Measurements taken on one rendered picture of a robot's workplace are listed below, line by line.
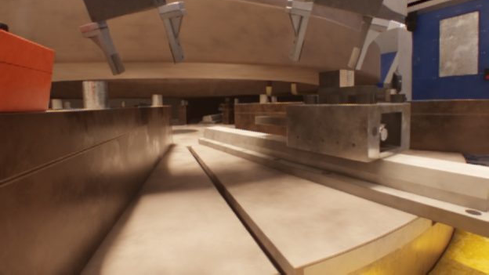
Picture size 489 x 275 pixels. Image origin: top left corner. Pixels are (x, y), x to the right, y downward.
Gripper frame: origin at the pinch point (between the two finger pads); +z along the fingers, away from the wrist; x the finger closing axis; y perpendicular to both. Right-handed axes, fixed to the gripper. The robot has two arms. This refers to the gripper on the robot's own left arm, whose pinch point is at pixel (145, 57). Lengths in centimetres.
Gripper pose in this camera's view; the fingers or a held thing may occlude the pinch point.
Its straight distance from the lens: 51.7
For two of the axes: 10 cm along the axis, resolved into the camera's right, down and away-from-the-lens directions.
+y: 0.7, -4.7, 8.8
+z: 1.8, 8.7, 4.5
